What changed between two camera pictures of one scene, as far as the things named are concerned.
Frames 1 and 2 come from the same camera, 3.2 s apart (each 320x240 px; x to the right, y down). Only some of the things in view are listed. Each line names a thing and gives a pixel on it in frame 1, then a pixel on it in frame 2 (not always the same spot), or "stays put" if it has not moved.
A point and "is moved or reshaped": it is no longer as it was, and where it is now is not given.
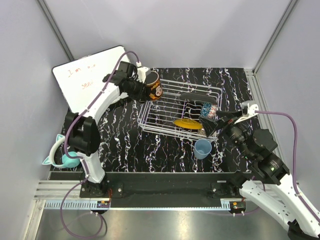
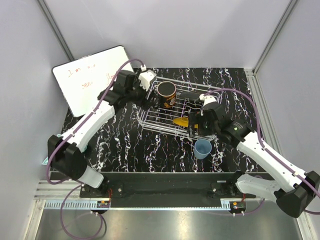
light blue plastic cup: [202, 148] stays put
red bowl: [153, 81] is moved or reshaped
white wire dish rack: [178, 112] stays put
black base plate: [164, 190] stays put
